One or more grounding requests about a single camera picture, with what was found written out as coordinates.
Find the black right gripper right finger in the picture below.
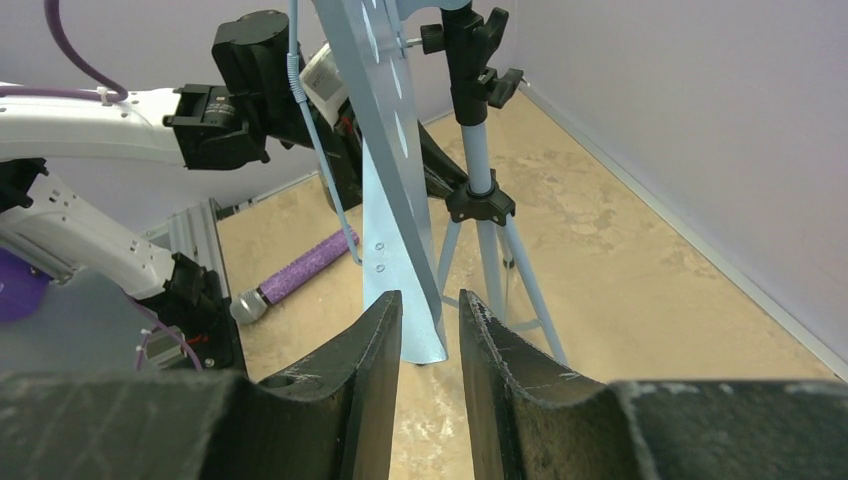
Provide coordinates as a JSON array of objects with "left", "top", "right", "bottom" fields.
[{"left": 458, "top": 290, "right": 847, "bottom": 479}]

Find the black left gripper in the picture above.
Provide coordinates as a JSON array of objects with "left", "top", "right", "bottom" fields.
[{"left": 268, "top": 99, "right": 468, "bottom": 211}]

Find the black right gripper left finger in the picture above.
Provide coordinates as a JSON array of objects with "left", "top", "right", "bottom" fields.
[{"left": 1, "top": 291, "right": 403, "bottom": 479}]

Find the purple glitter microphone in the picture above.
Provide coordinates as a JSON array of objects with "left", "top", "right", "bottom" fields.
[{"left": 229, "top": 229, "right": 349, "bottom": 325}]

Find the light blue music stand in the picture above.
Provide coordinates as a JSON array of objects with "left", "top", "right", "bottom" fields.
[{"left": 286, "top": 0, "right": 570, "bottom": 367}]

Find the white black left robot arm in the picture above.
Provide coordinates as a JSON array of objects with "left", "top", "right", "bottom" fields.
[{"left": 1, "top": 1, "right": 407, "bottom": 307}]

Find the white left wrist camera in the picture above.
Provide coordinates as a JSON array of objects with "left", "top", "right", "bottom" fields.
[{"left": 300, "top": 42, "right": 349, "bottom": 127}]

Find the aluminium frame rail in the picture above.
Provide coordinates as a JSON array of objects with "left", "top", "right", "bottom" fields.
[{"left": 167, "top": 96, "right": 847, "bottom": 380}]

